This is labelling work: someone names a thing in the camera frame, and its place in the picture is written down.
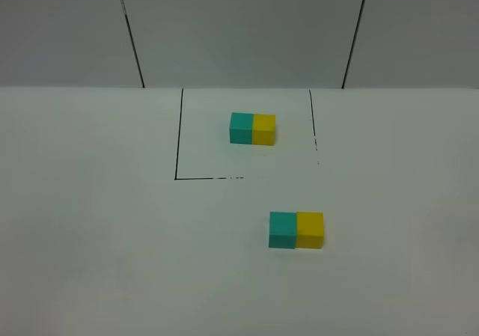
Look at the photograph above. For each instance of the yellow template block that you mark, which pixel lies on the yellow template block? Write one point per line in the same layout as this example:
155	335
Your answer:
263	129

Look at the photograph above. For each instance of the teal template block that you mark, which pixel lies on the teal template block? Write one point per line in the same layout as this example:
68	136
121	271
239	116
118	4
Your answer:
240	128

